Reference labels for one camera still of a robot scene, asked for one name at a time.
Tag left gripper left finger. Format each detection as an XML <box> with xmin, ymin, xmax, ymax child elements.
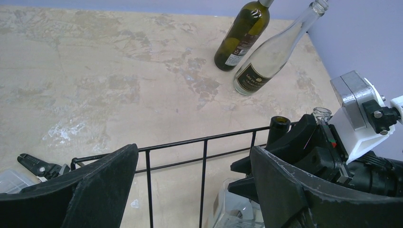
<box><xmin>0</xmin><ymin>144</ymin><xmax>138</xmax><ymax>228</ymax></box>

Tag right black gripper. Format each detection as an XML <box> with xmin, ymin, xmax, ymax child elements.
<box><xmin>227</xmin><ymin>114</ymin><xmax>350</xmax><ymax>203</ymax></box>

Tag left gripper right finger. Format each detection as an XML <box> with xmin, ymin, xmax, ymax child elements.
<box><xmin>250</xmin><ymin>146</ymin><xmax>403</xmax><ymax>228</ymax></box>

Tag clear bottle black label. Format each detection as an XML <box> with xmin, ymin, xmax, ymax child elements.
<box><xmin>312</xmin><ymin>107</ymin><xmax>332</xmax><ymax>124</ymax></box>

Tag green bottle white label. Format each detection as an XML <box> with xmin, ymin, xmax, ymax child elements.
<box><xmin>266</xmin><ymin>116</ymin><xmax>291</xmax><ymax>147</ymax></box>

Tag clear bottle black cap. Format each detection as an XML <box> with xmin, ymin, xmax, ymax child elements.
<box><xmin>205</xmin><ymin>178</ymin><xmax>265</xmax><ymax>228</ymax></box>

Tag black wire wine rack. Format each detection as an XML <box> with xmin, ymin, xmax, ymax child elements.
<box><xmin>69</xmin><ymin>122</ymin><xmax>300</xmax><ymax>228</ymax></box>

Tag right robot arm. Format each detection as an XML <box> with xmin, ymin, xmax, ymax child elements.
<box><xmin>264</xmin><ymin>114</ymin><xmax>403</xmax><ymax>197</ymax></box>

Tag clear tall bottle dark label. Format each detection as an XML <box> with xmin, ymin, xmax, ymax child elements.
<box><xmin>233</xmin><ymin>0</ymin><xmax>329</xmax><ymax>95</ymax></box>

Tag dark bottle silver neck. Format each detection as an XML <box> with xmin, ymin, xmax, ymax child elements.
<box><xmin>214</xmin><ymin>0</ymin><xmax>273</xmax><ymax>71</ymax></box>

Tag black pruning shears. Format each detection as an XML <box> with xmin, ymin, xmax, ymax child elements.
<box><xmin>17</xmin><ymin>153</ymin><xmax>71</xmax><ymax>182</ymax></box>

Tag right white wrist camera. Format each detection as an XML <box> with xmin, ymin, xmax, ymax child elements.
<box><xmin>329</xmin><ymin>71</ymin><xmax>403</xmax><ymax>164</ymax></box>

